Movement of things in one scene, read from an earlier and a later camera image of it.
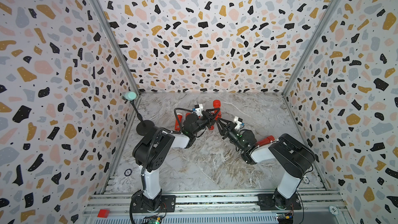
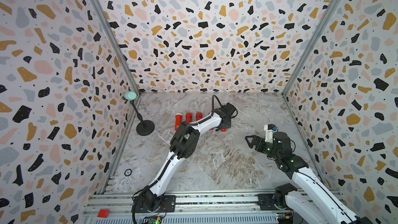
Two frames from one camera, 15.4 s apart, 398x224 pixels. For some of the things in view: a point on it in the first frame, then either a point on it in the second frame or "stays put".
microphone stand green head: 144,126 stays put
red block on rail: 103,213 stays put
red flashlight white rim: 178,122 stays put
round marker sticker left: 128,172 stays put
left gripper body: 204,123 -> 229,126
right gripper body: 237,137 -> 270,149
